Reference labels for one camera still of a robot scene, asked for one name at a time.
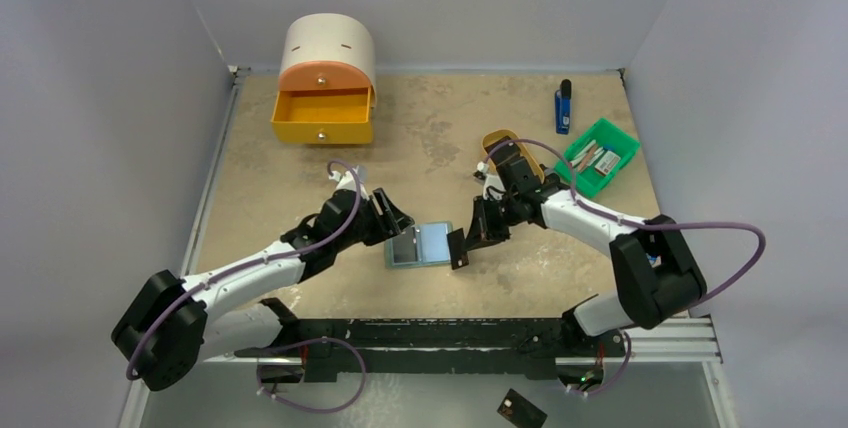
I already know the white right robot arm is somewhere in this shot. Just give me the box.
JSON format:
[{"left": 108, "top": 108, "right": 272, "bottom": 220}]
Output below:
[{"left": 448, "top": 137, "right": 707, "bottom": 355}]

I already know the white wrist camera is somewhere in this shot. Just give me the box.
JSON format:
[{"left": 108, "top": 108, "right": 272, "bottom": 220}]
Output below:
[
  {"left": 473, "top": 161, "right": 502, "bottom": 199},
  {"left": 328, "top": 165, "right": 367, "bottom": 197}
]

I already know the black card dropped off table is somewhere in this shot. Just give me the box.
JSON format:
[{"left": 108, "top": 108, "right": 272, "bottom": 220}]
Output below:
[{"left": 497, "top": 388, "right": 548, "bottom": 428}]

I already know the green card holder wallet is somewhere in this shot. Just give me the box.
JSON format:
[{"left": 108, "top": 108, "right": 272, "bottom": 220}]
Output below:
[{"left": 384, "top": 221, "right": 453, "bottom": 269}]

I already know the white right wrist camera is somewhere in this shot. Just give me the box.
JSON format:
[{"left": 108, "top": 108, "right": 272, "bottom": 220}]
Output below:
[{"left": 473, "top": 161, "right": 502, "bottom": 199}]

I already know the white and orange drawer cabinet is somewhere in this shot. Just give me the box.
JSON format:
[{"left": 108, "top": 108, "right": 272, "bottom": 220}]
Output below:
[{"left": 277, "top": 13, "right": 376, "bottom": 108}]

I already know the black card taken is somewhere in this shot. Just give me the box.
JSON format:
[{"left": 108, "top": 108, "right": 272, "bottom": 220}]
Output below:
[
  {"left": 390, "top": 228, "right": 419, "bottom": 266},
  {"left": 446, "top": 228, "right": 469, "bottom": 270}
]

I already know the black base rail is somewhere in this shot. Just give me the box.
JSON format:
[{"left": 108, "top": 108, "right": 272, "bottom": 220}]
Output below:
[{"left": 235, "top": 299, "right": 627, "bottom": 385}]

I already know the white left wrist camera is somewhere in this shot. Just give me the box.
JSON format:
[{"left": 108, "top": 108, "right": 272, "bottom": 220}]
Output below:
[{"left": 328, "top": 165, "right": 367, "bottom": 197}]

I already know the yellow open drawer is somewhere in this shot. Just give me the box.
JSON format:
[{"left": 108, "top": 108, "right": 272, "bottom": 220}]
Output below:
[{"left": 270, "top": 88, "right": 375, "bottom": 145}]

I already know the green plastic bin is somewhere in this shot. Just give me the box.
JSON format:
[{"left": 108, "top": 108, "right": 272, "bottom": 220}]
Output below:
[{"left": 563, "top": 118, "right": 641, "bottom": 198}]

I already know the small box in bin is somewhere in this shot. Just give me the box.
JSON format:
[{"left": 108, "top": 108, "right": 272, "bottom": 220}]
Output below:
[{"left": 592, "top": 149, "right": 621, "bottom": 177}]

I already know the blue lighter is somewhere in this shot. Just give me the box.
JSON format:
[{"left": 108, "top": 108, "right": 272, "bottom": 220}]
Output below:
[{"left": 554, "top": 79, "right": 572, "bottom": 135}]

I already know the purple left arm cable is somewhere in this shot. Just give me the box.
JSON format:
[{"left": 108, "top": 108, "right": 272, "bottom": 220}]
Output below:
[{"left": 124, "top": 159, "right": 368, "bottom": 414}]

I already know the tan oval tray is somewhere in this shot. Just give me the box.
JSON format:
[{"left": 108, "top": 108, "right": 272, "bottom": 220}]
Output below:
[{"left": 481, "top": 129, "right": 545, "bottom": 181}]

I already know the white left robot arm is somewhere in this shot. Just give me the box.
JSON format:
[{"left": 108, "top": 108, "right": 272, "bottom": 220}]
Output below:
[{"left": 110, "top": 188, "right": 414, "bottom": 391}]

